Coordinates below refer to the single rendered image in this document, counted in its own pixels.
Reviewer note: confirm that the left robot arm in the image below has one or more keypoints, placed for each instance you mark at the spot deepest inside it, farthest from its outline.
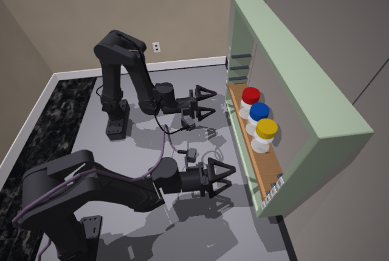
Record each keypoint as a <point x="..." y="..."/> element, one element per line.
<point x="114" y="50"/>

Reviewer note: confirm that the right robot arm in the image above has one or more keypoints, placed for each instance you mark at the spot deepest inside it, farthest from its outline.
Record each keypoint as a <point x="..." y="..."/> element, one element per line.
<point x="55" y="214"/>

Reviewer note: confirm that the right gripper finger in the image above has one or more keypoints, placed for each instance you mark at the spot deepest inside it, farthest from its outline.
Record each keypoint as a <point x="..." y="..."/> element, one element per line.
<point x="214" y="193"/>
<point x="215" y="178"/>

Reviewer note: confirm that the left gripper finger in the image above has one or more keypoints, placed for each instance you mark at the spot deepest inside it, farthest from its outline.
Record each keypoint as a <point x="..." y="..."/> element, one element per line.
<point x="201" y="117"/>
<point x="202" y="97"/>

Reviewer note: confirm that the white bottle with blue cap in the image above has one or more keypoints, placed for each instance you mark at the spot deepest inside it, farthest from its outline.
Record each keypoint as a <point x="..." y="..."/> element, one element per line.
<point x="258" y="111"/>

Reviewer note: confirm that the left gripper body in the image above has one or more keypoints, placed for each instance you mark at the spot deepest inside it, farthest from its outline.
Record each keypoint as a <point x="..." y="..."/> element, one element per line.
<point x="186" y="108"/>

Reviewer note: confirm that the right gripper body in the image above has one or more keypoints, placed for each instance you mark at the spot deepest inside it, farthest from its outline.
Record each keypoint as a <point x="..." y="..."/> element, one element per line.
<point x="190" y="180"/>

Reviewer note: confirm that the wooden shelf board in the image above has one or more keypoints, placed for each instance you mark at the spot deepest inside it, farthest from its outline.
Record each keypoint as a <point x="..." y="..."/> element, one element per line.
<point x="265" y="165"/>

